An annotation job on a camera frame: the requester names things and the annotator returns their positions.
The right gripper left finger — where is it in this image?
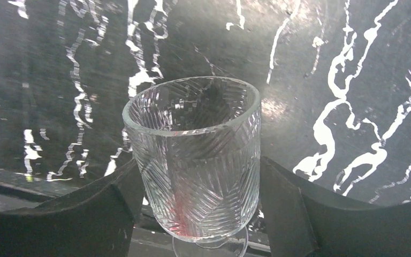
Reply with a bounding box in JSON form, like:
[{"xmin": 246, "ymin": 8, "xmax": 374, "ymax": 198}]
[{"xmin": 0, "ymin": 160, "xmax": 144, "ymax": 256}]

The clear stemless glass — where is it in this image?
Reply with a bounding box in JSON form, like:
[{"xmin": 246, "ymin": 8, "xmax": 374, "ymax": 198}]
[{"xmin": 122, "ymin": 76, "xmax": 261, "ymax": 256}]

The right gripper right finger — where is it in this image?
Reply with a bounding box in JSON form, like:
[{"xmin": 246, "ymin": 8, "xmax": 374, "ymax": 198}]
[{"xmin": 260, "ymin": 157, "xmax": 411, "ymax": 256}]

